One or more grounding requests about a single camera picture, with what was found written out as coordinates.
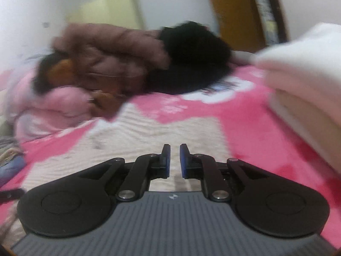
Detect beige white checked knit sweater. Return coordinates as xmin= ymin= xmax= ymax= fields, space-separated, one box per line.
xmin=0 ymin=103 xmax=232 ymax=246

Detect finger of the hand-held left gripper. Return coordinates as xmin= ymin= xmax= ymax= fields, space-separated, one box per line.
xmin=0 ymin=188 xmax=26 ymax=205

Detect white fleece folded garment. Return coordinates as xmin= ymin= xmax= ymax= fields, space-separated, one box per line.
xmin=253 ymin=23 xmax=341 ymax=70

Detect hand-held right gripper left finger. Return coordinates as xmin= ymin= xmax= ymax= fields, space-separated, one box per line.
xmin=78 ymin=143 xmax=171 ymax=202

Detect tan folded trousers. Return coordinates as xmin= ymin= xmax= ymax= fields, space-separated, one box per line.
xmin=0 ymin=147 xmax=24 ymax=166

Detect stack of folded pink garments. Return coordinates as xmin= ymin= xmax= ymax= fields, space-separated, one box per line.
xmin=269 ymin=91 xmax=341 ymax=171

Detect brown wooden door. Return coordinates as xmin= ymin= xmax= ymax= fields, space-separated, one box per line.
xmin=202 ymin=0 xmax=267 ymax=52

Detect pale yellow wardrobe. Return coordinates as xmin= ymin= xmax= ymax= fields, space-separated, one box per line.
xmin=66 ymin=0 xmax=146 ymax=30

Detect blue jeans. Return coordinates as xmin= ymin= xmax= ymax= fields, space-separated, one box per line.
xmin=0 ymin=155 xmax=27 ymax=187

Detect pink floral blanket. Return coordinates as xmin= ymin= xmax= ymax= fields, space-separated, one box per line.
xmin=0 ymin=64 xmax=341 ymax=246

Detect folded pink grey quilt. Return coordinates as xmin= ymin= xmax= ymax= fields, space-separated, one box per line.
xmin=5 ymin=69 xmax=126 ymax=142

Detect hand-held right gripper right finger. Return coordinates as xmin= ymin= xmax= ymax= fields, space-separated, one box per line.
xmin=179 ymin=143 xmax=269 ymax=202

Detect dark brown door frame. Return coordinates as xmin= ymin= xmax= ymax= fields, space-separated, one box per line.
xmin=248 ymin=0 xmax=289 ymax=46

